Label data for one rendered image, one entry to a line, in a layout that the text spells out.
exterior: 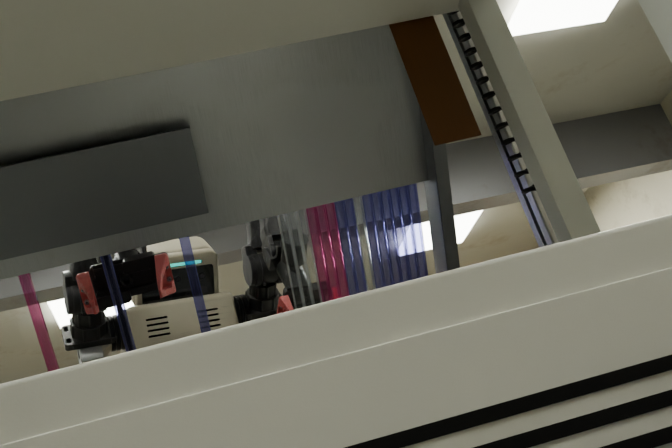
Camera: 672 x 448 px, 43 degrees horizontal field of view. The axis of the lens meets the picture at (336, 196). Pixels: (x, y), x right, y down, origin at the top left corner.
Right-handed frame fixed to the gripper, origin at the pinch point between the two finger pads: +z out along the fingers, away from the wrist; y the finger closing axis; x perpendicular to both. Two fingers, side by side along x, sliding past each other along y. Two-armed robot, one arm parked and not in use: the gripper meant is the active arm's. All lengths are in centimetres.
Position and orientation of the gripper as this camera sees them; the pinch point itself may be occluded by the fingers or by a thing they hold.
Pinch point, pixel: (127, 299)
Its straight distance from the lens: 130.0
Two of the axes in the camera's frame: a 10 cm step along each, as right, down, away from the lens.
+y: 9.6, -2.3, 1.9
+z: 2.5, 2.9, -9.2
